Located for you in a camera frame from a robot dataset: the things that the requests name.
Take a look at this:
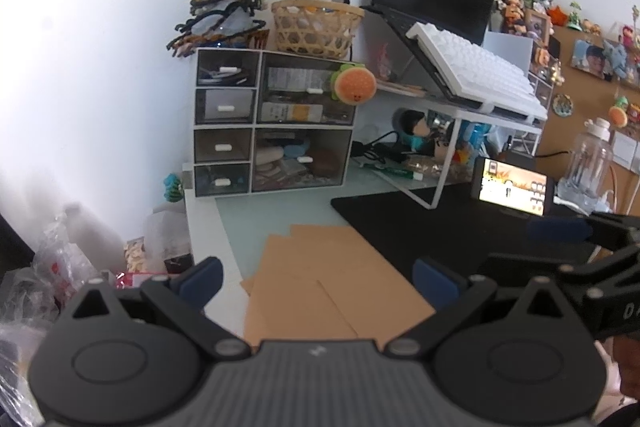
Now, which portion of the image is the black power cable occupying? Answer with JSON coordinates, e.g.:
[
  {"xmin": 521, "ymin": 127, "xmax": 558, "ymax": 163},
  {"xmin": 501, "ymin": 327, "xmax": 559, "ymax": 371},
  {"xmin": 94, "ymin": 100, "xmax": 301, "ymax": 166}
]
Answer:
[{"xmin": 351, "ymin": 132, "xmax": 403, "ymax": 162}]

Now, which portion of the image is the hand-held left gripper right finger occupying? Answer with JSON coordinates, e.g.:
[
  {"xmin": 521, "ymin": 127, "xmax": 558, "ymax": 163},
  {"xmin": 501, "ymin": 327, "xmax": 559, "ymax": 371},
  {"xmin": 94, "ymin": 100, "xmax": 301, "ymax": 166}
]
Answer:
[{"xmin": 384, "ymin": 257, "xmax": 576, "ymax": 362}]

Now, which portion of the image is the green and white tube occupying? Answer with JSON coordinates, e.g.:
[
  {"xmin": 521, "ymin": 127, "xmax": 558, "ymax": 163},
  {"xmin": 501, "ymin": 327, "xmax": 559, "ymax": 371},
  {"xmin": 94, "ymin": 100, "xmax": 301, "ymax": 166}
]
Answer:
[{"xmin": 357, "ymin": 159, "xmax": 426, "ymax": 180}]

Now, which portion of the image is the burger plush toy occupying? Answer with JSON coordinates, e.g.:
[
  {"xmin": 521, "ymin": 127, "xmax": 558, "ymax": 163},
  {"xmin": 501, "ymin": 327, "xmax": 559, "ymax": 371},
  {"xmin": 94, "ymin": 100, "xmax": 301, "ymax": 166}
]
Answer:
[{"xmin": 327, "ymin": 63, "xmax": 377, "ymax": 106}]

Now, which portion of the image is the white drawer organizer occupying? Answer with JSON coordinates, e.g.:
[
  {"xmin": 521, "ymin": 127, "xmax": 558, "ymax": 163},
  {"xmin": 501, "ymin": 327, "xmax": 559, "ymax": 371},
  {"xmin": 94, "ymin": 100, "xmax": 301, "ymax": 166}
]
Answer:
[{"xmin": 192, "ymin": 47, "xmax": 359, "ymax": 198}]

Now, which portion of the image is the small burger ornament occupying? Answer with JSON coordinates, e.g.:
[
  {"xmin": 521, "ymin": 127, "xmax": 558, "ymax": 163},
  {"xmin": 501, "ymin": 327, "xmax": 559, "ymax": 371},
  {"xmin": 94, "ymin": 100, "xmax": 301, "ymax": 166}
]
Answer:
[{"xmin": 609, "ymin": 97, "xmax": 630, "ymax": 126}]

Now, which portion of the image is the white metal desk shelf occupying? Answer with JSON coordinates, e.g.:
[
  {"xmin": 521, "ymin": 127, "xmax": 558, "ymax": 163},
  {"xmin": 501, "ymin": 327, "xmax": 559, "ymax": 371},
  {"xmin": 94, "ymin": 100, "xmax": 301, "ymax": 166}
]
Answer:
[{"xmin": 350, "ymin": 82, "xmax": 547, "ymax": 211}]

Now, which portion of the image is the pile of hair claw clips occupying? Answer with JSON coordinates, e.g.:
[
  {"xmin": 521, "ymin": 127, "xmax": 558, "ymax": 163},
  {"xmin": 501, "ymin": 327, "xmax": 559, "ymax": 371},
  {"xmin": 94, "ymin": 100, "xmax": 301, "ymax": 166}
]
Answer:
[{"xmin": 172, "ymin": 0, "xmax": 271, "ymax": 58}]

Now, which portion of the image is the clear plastic bag red print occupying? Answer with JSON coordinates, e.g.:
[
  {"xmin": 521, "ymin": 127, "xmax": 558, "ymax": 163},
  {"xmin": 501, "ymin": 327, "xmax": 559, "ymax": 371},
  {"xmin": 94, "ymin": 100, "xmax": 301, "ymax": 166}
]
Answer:
[{"xmin": 32, "ymin": 214, "xmax": 118, "ymax": 308}]

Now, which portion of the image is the white card board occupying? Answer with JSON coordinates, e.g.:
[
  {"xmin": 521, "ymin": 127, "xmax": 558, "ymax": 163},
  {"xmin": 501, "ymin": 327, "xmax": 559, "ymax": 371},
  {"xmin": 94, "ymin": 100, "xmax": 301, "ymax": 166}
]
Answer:
[{"xmin": 482, "ymin": 31, "xmax": 534, "ymax": 72}]

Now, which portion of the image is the woven wicker basket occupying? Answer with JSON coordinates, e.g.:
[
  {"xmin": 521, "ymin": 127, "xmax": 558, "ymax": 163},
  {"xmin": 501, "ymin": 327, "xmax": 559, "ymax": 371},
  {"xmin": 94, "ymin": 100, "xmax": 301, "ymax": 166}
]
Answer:
[{"xmin": 271, "ymin": 0, "xmax": 366, "ymax": 60}]

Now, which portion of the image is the black desk mat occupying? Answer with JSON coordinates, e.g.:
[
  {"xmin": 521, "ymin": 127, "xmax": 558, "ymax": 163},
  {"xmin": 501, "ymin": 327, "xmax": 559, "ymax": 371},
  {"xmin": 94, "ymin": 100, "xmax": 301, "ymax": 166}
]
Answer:
[{"xmin": 331, "ymin": 182, "xmax": 626, "ymax": 298}]

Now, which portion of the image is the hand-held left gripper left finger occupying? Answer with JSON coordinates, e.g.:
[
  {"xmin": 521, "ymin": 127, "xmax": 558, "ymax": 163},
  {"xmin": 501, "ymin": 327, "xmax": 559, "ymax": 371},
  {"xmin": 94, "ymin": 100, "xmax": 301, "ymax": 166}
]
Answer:
[{"xmin": 60, "ymin": 257, "xmax": 251, "ymax": 362}]

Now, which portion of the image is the white translucent bag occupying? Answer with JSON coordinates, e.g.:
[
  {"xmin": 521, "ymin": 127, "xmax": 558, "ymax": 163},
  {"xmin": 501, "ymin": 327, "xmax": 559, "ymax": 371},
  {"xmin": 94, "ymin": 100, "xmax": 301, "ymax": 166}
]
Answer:
[{"xmin": 142, "ymin": 204, "xmax": 193, "ymax": 273}]

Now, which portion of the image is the small clear drawer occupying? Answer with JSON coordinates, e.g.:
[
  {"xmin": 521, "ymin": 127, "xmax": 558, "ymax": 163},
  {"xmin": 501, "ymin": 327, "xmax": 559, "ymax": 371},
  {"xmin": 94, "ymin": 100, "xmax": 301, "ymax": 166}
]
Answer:
[
  {"xmin": 196, "ymin": 50, "xmax": 261, "ymax": 86},
  {"xmin": 194, "ymin": 164, "xmax": 250, "ymax": 197},
  {"xmin": 194, "ymin": 128, "xmax": 252, "ymax": 162},
  {"xmin": 195, "ymin": 88, "xmax": 257, "ymax": 124}
]

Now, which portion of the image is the white plush item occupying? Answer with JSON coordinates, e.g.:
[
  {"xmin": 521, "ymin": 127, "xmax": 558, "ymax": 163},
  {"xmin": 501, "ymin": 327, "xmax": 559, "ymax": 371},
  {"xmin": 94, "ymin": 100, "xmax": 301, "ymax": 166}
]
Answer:
[{"xmin": 256, "ymin": 147, "xmax": 286, "ymax": 168}]

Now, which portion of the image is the white blurry container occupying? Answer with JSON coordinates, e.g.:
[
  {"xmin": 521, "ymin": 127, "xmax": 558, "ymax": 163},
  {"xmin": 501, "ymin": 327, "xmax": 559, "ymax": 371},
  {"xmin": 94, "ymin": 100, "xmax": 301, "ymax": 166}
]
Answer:
[{"xmin": 62, "ymin": 202, "xmax": 126, "ymax": 268}]

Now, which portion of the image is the clear water bottle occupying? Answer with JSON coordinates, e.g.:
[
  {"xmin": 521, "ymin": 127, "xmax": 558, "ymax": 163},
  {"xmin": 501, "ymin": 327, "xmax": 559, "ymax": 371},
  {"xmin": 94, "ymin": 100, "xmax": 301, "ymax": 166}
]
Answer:
[{"xmin": 557, "ymin": 118, "xmax": 616, "ymax": 202}]

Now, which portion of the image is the white keyboard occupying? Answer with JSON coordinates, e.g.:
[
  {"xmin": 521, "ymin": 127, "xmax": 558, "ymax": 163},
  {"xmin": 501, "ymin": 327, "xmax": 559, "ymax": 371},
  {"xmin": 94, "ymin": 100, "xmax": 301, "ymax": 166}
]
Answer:
[{"xmin": 406, "ymin": 22, "xmax": 549, "ymax": 120}]

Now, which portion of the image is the clear acrylic laptop riser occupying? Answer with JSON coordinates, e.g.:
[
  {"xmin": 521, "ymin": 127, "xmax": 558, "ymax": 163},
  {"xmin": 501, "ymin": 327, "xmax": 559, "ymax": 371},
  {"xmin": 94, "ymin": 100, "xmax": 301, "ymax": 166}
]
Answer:
[{"xmin": 361, "ymin": 9, "xmax": 451, "ymax": 96}]

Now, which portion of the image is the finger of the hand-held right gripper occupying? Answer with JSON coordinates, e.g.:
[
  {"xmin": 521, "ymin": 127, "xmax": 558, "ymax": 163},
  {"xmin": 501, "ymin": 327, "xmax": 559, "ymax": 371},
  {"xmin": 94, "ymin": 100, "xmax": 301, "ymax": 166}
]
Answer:
[
  {"xmin": 527, "ymin": 213, "xmax": 640, "ymax": 253},
  {"xmin": 479, "ymin": 253, "xmax": 576, "ymax": 289}
]

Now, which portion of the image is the teal toy figure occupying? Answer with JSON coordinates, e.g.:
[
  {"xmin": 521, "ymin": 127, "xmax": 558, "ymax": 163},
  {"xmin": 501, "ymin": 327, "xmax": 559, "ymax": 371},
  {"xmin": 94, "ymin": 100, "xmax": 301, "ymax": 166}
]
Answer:
[{"xmin": 162, "ymin": 173, "xmax": 186, "ymax": 204}]

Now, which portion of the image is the brown round pouch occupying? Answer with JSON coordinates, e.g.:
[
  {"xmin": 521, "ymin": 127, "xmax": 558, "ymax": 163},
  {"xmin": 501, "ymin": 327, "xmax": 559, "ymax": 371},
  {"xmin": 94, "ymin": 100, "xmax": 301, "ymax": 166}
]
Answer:
[{"xmin": 310, "ymin": 149, "xmax": 344, "ymax": 176}]

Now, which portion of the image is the popcorn print snack box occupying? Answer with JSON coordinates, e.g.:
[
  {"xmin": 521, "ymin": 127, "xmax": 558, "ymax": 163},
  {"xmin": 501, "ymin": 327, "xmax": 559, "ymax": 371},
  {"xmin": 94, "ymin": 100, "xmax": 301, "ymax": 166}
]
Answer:
[{"xmin": 124, "ymin": 237, "xmax": 149, "ymax": 276}]

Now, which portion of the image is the light pink cloth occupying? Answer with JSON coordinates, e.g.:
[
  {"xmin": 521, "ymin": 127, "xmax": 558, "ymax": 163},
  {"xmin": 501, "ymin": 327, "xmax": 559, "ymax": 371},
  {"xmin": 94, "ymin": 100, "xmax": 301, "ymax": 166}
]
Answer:
[{"xmin": 595, "ymin": 339, "xmax": 623, "ymax": 408}]

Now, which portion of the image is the smartphone with lit screen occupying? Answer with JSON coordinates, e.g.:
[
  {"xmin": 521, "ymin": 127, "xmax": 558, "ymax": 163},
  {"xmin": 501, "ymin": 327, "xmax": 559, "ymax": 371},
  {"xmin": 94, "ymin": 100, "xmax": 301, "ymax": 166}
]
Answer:
[{"xmin": 472, "ymin": 157, "xmax": 556, "ymax": 216}]

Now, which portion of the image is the printed photo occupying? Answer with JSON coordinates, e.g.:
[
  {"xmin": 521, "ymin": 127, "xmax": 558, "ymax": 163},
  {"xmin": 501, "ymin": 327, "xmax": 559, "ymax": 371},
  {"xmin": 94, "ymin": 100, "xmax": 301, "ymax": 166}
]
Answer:
[{"xmin": 570, "ymin": 39, "xmax": 614, "ymax": 80}]

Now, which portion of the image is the black-haired doll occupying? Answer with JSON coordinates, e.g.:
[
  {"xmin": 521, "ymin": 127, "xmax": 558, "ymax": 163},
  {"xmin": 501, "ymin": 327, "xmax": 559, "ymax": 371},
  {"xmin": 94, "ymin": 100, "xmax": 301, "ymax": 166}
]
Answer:
[{"xmin": 392, "ymin": 109, "xmax": 437, "ymax": 154}]

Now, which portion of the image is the brown paper envelope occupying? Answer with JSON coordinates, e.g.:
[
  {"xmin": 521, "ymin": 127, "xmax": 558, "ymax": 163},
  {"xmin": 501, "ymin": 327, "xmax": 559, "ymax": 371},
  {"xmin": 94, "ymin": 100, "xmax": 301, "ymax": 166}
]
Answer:
[
  {"xmin": 241, "ymin": 274, "xmax": 361, "ymax": 349},
  {"xmin": 260, "ymin": 224, "xmax": 401, "ymax": 290},
  {"xmin": 317, "ymin": 257, "xmax": 436, "ymax": 342}
]

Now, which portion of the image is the row of small figurines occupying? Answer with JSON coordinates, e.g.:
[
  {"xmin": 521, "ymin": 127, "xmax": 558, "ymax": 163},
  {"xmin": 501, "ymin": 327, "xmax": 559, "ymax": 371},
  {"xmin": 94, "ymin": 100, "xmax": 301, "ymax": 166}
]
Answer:
[{"xmin": 492, "ymin": 0, "xmax": 640, "ymax": 88}]

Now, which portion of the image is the dark crumpled plastic bag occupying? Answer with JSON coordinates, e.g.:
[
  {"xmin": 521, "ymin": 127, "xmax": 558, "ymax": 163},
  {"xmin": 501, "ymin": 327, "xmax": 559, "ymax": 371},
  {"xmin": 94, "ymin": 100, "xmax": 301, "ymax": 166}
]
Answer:
[{"xmin": 0, "ymin": 267, "xmax": 61, "ymax": 343}]

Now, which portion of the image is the dark small box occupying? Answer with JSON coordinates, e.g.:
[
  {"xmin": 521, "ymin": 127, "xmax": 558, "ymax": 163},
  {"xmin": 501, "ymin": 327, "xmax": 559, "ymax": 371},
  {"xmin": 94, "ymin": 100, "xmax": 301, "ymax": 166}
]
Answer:
[{"xmin": 164, "ymin": 254, "xmax": 196, "ymax": 276}]

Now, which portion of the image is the pink item in riser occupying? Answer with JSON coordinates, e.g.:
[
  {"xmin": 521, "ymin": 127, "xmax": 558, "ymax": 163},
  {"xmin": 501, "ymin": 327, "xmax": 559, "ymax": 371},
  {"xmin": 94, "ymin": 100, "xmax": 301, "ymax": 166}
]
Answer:
[{"xmin": 377, "ymin": 42, "xmax": 396, "ymax": 78}]

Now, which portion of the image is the cork board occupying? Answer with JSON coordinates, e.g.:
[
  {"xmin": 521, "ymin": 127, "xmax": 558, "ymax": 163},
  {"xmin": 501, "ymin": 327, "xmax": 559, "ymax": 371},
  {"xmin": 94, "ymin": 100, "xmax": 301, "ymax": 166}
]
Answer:
[{"xmin": 536, "ymin": 22, "xmax": 640, "ymax": 218}]

